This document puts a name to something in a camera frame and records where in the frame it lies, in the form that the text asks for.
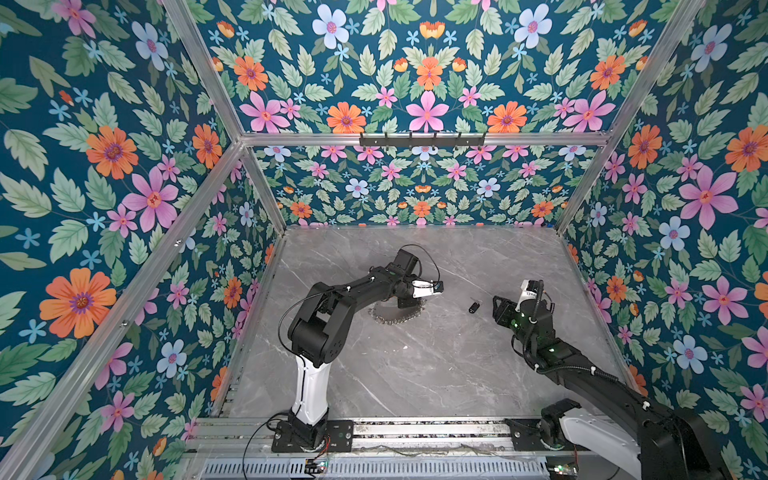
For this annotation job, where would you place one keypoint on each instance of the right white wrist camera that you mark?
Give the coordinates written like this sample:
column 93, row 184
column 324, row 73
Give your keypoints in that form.
column 530, row 290

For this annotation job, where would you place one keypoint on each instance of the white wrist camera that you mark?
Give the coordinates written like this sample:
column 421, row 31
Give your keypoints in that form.
column 530, row 290
column 424, row 288

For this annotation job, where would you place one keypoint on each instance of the red handled key ring organizer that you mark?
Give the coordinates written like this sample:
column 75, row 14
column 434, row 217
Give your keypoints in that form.
column 389, row 313

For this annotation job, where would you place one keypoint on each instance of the aluminium cage frame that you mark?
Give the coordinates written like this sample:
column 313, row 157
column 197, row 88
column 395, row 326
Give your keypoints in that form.
column 107, row 135

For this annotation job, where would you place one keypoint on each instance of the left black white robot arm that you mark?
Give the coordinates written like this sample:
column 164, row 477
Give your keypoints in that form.
column 320, row 328

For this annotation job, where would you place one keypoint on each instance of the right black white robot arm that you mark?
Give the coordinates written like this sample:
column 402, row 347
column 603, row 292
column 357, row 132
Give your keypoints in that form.
column 641, row 436

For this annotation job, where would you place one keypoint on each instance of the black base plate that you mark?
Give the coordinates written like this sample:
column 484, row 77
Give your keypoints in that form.
column 529, row 434
column 334, row 436

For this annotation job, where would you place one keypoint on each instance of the key with black tag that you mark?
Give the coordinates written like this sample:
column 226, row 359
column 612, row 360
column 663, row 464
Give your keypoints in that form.
column 474, row 307

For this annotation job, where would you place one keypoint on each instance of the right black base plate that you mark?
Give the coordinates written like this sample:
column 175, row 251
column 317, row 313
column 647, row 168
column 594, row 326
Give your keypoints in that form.
column 529, row 434

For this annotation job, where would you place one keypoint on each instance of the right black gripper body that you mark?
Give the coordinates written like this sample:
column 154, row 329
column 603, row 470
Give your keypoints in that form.
column 508, row 316

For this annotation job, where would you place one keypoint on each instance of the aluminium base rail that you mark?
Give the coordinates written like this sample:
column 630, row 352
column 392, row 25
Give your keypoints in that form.
column 233, row 438

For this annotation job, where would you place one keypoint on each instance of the white vented cable duct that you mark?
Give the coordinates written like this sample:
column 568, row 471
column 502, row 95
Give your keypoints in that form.
column 376, row 468

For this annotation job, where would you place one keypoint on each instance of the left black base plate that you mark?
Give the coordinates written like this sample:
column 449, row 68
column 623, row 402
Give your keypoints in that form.
column 334, row 436

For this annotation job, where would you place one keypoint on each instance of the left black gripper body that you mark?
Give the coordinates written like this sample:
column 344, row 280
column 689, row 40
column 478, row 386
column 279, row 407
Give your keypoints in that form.
column 406, row 293

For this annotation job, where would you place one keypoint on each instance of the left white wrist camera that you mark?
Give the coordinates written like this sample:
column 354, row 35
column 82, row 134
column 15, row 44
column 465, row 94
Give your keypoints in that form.
column 424, row 288

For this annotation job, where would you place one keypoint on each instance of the grey wall hook rack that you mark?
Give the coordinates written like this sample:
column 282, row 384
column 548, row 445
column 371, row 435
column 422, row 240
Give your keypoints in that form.
column 408, row 140

